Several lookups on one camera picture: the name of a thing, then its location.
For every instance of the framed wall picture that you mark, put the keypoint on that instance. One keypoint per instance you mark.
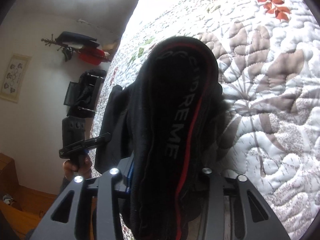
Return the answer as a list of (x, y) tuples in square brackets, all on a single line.
[(13, 77)]

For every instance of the wooden cabinet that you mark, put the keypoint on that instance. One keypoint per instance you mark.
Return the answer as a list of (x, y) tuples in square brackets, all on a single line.
[(7, 177)]

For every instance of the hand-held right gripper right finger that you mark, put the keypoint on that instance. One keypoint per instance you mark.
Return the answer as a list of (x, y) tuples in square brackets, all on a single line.
[(212, 187)]

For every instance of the person's left hand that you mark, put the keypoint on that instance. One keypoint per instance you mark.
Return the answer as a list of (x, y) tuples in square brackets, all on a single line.
[(68, 168)]

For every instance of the black pants with red stripe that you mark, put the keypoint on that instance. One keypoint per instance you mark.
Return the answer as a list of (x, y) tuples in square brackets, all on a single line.
[(160, 105)]

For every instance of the floral quilted bedspread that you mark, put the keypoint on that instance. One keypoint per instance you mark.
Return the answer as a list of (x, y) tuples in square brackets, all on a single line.
[(262, 105)]

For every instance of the person's left forearm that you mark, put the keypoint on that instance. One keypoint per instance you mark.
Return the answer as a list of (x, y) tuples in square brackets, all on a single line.
[(65, 185)]

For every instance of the wooden coat rack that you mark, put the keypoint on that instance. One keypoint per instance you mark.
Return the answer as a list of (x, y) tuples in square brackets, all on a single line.
[(48, 41)]

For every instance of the black chair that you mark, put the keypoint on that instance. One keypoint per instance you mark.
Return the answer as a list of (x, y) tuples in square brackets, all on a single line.
[(85, 92)]

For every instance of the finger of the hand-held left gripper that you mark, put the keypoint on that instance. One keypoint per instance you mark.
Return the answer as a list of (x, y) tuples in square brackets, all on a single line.
[(95, 141)]

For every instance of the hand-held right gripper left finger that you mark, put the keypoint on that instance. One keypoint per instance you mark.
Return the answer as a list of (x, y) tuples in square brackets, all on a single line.
[(130, 180)]

